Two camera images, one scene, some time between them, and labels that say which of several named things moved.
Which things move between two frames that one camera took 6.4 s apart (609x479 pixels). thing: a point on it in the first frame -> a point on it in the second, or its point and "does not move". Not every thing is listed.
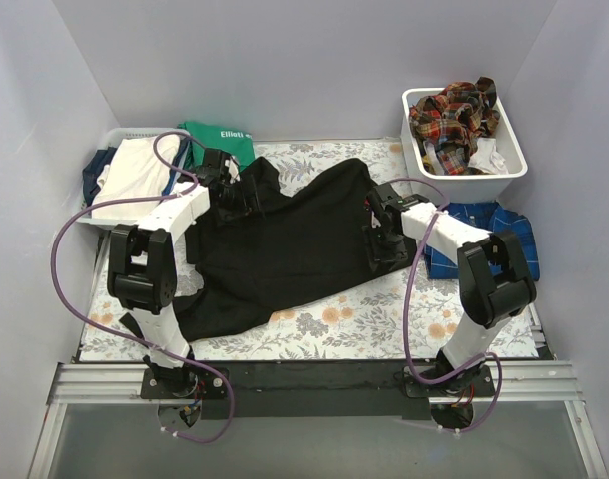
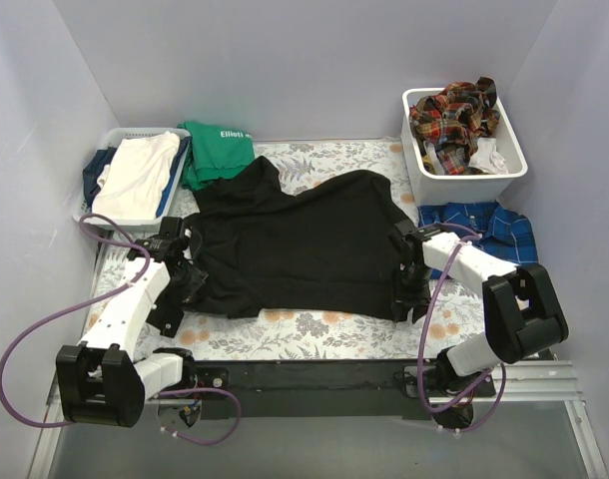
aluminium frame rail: x=551 y=380 does not move
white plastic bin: x=464 y=188 does not move
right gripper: x=382 y=239 -> x=411 y=278
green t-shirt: x=234 y=143 does not move
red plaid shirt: x=451 y=123 does not move
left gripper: x=242 y=198 -> x=189 y=275
